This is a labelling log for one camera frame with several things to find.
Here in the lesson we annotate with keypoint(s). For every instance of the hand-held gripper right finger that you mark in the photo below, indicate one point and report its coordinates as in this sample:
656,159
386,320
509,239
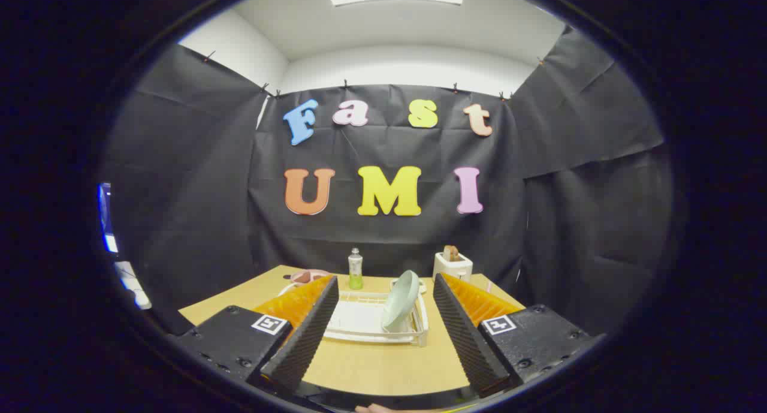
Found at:
464,341

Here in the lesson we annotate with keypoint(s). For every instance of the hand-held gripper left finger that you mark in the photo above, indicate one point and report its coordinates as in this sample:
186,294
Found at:
308,341

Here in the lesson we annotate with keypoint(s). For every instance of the pale green plate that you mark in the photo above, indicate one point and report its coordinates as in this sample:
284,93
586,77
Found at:
400,302

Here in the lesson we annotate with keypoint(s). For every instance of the pink dish with brown food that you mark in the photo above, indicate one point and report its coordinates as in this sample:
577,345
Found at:
317,274

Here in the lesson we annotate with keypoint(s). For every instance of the white divided snack tray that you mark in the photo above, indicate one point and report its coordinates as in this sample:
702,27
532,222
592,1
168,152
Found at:
423,287

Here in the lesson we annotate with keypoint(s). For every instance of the white toaster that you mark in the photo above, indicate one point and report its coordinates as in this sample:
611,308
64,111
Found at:
452,268

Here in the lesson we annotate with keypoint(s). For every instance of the clear bottle with green liquid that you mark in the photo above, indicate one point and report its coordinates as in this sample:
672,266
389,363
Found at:
355,275

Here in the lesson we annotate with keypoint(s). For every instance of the brown bread slice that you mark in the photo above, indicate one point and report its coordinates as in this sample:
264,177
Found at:
450,253

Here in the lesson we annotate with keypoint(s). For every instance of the black backdrop cloth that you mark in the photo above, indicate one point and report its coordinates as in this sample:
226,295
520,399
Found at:
210,191

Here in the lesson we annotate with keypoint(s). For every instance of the white printed board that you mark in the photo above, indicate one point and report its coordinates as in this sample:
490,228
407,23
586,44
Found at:
135,290

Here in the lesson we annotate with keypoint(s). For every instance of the blue lit screen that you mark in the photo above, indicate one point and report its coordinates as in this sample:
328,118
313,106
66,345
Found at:
106,221

